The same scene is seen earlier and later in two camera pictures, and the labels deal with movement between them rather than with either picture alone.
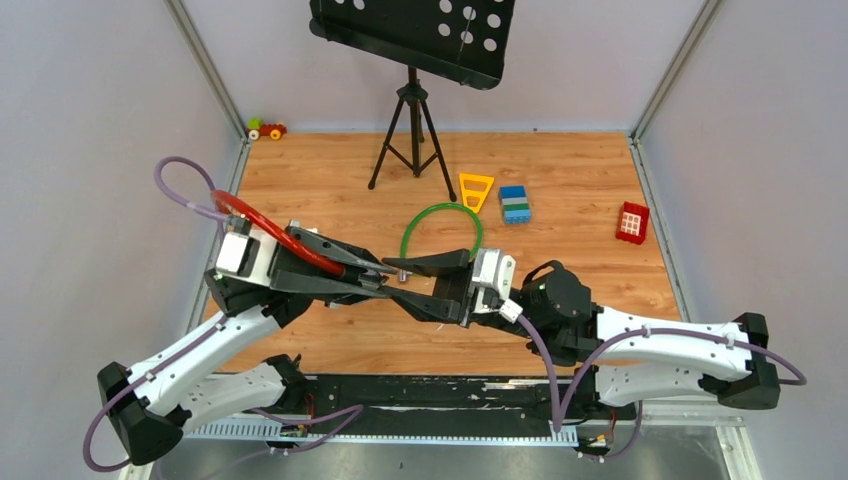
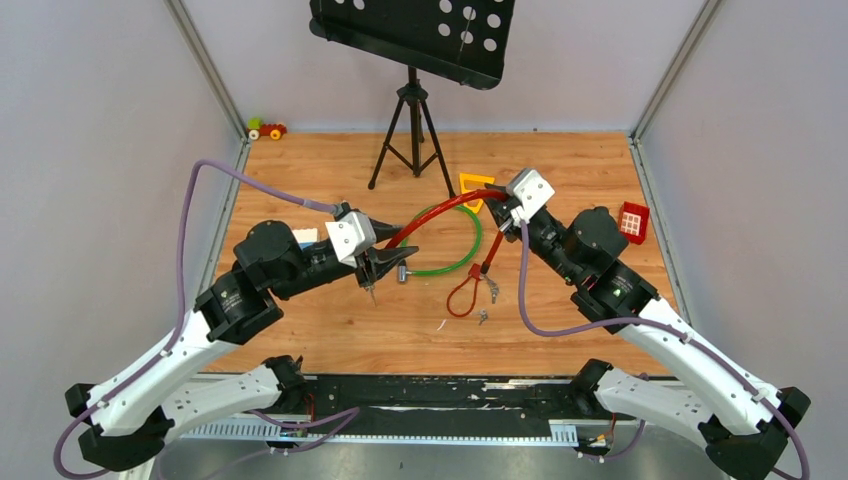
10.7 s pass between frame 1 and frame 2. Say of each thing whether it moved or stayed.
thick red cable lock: moved
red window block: stayed
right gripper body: moved
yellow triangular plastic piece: stayed
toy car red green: stayed
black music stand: stayed
